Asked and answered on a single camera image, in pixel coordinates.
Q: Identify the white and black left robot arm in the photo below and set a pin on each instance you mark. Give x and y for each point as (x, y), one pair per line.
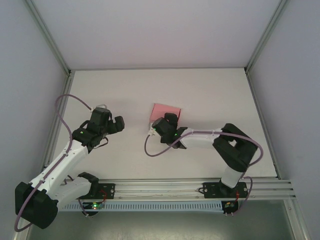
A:
(62, 167)

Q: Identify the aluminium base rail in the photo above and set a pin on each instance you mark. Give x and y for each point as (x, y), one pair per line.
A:
(160, 190)

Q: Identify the pink paper box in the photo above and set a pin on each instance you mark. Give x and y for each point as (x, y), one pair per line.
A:
(162, 111)

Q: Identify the aluminium lower frame leg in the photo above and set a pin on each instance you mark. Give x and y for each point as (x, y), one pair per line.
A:
(297, 220)

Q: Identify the circuit board with green light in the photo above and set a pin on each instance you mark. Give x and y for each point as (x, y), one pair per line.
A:
(95, 205)

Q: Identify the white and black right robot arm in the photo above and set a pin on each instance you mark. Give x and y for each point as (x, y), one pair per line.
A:
(200, 140)

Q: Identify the small circuit board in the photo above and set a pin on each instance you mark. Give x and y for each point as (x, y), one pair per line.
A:
(228, 205)

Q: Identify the aluminium frame post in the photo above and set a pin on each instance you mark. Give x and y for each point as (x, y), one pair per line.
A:
(265, 32)
(50, 40)

